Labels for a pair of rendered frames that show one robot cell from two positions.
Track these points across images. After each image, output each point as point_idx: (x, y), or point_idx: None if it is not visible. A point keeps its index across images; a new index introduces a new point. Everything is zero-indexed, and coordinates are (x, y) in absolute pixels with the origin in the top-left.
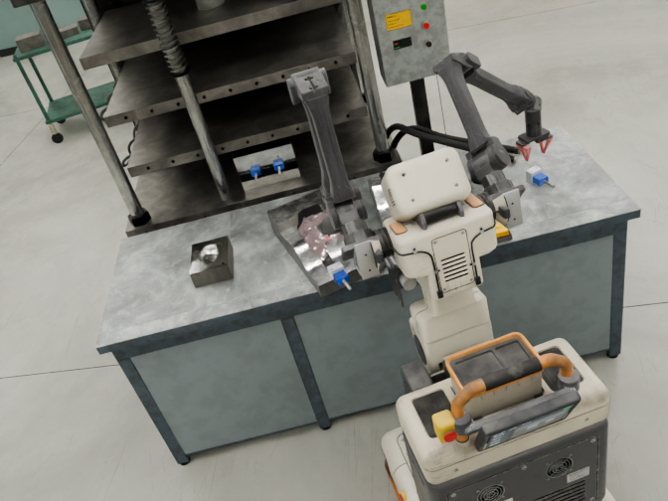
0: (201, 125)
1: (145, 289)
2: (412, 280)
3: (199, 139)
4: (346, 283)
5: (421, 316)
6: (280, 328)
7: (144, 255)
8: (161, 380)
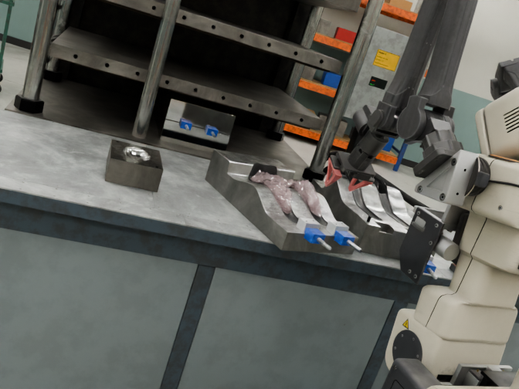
0: (166, 42)
1: (31, 156)
2: (456, 248)
3: (153, 55)
4: (324, 242)
5: (452, 299)
6: (190, 277)
7: (32, 131)
8: None
